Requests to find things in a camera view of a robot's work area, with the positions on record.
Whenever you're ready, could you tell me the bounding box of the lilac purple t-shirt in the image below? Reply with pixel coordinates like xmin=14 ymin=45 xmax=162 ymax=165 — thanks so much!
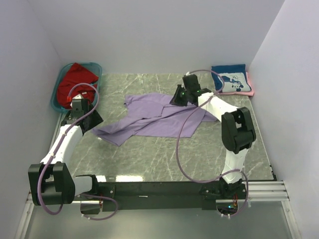
xmin=92 ymin=93 xmax=216 ymax=146

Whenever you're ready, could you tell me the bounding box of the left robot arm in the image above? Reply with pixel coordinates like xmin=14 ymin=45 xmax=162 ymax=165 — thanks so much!
xmin=28 ymin=111 xmax=103 ymax=206

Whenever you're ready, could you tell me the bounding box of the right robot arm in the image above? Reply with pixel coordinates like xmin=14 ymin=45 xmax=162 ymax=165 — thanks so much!
xmin=170 ymin=85 xmax=256 ymax=199

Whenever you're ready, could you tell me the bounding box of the red t-shirt in basket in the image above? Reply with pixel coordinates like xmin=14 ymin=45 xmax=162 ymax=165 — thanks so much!
xmin=56 ymin=63 xmax=99 ymax=109

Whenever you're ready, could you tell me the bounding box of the teal plastic basket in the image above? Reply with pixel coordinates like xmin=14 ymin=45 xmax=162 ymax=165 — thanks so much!
xmin=50 ymin=62 xmax=102 ymax=114

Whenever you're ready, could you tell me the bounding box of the folded blue printed t-shirt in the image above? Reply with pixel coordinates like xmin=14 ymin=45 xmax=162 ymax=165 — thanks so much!
xmin=211 ymin=64 xmax=252 ymax=94

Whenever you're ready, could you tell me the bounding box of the folded pink t-shirt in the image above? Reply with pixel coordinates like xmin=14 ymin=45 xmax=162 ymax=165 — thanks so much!
xmin=219 ymin=72 xmax=254 ymax=96

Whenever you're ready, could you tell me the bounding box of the black base beam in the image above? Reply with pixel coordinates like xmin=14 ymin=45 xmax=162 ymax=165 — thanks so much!
xmin=93 ymin=180 xmax=247 ymax=210

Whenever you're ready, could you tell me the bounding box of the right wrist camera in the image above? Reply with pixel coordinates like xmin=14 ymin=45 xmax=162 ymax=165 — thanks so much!
xmin=182 ymin=74 xmax=201 ymax=93

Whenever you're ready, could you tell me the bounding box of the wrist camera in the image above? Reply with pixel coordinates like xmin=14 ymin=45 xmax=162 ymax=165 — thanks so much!
xmin=182 ymin=74 xmax=201 ymax=93
xmin=68 ymin=95 xmax=90 ymax=118

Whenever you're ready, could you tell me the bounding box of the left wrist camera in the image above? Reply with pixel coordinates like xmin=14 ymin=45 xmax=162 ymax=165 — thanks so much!
xmin=68 ymin=95 xmax=90 ymax=118

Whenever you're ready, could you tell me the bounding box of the aluminium frame rail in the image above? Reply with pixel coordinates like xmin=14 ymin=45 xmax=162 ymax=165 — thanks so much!
xmin=28 ymin=115 xmax=301 ymax=239

